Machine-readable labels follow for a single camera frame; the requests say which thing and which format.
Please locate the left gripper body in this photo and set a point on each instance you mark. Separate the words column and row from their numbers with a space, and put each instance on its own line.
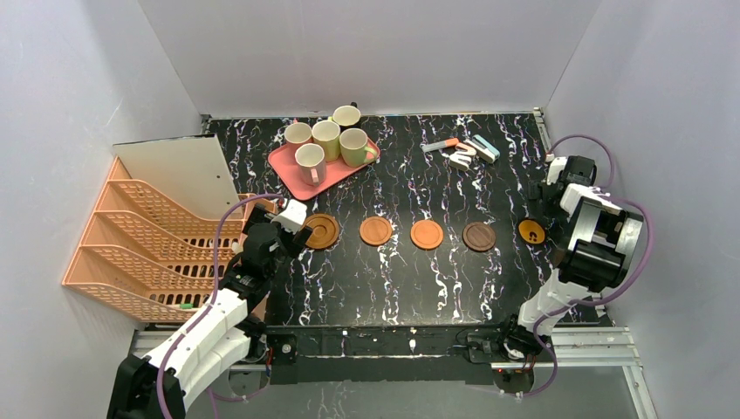
column 294, row 239

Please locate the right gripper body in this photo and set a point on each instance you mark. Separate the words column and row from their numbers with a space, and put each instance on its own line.
column 543, row 190

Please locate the orange black round coaster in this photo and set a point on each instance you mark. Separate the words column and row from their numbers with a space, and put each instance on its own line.
column 531, row 231

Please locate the brown grooved wooden coaster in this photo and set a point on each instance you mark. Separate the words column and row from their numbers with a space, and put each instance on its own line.
column 325, row 231

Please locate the dark brown wooden coaster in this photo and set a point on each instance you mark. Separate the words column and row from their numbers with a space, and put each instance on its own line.
column 479, row 236

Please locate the plain brown coaster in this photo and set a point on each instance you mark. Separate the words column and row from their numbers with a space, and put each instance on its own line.
column 375, row 230

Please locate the pink serving tray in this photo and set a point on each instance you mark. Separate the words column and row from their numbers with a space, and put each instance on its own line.
column 283, row 163

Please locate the pink mug large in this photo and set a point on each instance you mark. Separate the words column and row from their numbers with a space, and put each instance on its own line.
column 311, row 162

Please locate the green mug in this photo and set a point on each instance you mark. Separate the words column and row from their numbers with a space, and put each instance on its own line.
column 355, row 148

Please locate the light wooden coaster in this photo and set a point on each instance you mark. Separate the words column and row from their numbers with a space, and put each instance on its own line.
column 426, row 234

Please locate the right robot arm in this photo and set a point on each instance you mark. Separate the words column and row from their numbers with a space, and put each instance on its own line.
column 594, row 253

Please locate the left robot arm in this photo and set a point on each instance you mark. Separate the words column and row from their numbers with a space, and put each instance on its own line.
column 168, row 379

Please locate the orange desk organiser box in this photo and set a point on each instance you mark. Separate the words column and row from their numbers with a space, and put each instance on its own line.
column 257, row 208

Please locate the pink mug near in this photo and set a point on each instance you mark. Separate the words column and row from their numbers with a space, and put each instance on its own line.
column 298, row 134

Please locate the orange white marker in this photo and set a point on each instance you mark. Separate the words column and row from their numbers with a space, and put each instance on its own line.
column 439, row 145

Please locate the yellow-green mug centre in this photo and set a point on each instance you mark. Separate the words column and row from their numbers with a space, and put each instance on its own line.
column 326, row 134

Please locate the white board sheet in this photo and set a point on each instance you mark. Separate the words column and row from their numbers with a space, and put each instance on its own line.
column 191, row 170

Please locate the black mug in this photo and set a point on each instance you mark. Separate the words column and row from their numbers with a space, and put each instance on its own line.
column 347, row 116

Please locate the orange file rack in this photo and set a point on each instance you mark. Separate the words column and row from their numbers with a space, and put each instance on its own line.
column 146, row 256

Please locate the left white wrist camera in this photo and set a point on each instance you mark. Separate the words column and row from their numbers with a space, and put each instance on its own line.
column 292, row 217

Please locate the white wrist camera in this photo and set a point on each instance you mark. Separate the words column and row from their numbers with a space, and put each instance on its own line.
column 556, row 166
column 292, row 217

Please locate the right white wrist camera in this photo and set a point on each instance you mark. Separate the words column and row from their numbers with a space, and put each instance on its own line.
column 556, row 166

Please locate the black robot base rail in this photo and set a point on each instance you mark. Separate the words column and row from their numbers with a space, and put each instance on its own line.
column 296, row 354

